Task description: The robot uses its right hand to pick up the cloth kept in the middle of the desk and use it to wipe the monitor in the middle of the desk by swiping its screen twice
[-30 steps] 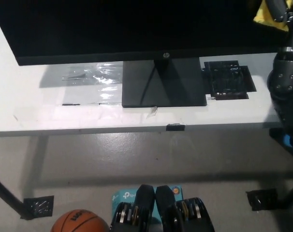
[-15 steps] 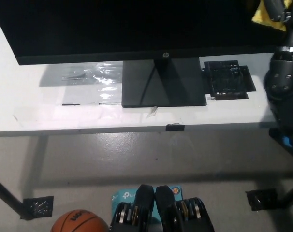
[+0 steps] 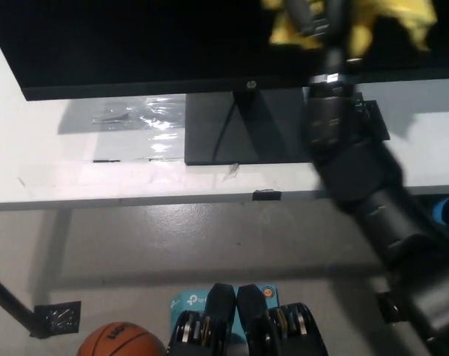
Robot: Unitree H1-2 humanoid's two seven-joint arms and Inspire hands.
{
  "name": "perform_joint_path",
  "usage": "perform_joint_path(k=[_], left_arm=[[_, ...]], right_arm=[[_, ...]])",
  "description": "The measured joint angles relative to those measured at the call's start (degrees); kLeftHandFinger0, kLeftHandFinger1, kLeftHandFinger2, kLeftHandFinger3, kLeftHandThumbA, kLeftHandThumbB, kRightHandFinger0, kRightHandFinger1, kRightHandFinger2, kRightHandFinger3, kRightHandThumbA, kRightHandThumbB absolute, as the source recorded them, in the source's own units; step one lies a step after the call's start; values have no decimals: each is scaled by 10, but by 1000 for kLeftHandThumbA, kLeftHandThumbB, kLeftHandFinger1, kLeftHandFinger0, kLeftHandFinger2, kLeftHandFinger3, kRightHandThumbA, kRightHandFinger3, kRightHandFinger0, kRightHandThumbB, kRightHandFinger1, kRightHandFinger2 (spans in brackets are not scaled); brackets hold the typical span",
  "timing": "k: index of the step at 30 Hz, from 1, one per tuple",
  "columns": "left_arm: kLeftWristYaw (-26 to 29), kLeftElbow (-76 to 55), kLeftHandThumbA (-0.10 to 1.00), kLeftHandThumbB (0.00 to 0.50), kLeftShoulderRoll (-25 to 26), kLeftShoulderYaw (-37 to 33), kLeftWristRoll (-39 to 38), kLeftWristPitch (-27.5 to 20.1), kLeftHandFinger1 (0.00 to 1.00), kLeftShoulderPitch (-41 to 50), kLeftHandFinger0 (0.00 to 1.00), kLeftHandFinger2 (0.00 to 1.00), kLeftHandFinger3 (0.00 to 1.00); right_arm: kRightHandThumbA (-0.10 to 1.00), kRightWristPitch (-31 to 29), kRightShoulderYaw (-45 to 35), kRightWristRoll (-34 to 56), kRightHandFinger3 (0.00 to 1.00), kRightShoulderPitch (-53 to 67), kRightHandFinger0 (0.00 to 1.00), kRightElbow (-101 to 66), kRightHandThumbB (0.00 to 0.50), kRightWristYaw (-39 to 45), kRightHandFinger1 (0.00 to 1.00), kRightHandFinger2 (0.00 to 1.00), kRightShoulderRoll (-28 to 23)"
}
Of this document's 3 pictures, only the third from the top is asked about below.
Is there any orange basketball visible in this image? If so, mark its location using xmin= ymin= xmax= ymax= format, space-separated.
xmin=76 ymin=321 xmax=166 ymax=356

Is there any clear plastic film sheet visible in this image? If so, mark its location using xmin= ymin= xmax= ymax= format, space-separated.
xmin=57 ymin=94 xmax=187 ymax=162

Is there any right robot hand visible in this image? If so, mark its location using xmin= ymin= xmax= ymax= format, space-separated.
xmin=283 ymin=0 xmax=356 ymax=79

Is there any yellow microfiber cloth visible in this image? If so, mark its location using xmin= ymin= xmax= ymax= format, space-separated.
xmin=267 ymin=0 xmax=439 ymax=59

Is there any teal tp-link box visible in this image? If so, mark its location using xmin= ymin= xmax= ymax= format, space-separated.
xmin=168 ymin=283 xmax=279 ymax=337

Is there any black diagonal pole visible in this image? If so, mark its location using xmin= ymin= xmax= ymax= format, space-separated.
xmin=0 ymin=268 xmax=40 ymax=331

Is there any black HP monitor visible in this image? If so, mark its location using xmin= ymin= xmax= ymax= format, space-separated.
xmin=0 ymin=0 xmax=449 ymax=167

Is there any black floor tape square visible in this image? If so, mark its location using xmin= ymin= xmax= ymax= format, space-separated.
xmin=30 ymin=300 xmax=82 ymax=339
xmin=376 ymin=291 xmax=400 ymax=324

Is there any left black robot body block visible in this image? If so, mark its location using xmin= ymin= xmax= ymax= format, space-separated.
xmin=165 ymin=283 xmax=239 ymax=356

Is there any small black table clip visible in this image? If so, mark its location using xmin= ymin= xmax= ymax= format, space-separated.
xmin=252 ymin=189 xmax=282 ymax=202

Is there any small clear tape scrap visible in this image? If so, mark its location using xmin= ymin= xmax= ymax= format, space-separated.
xmin=223 ymin=162 xmax=242 ymax=182

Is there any blue cylinder object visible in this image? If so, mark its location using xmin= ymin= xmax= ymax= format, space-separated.
xmin=431 ymin=198 xmax=449 ymax=225

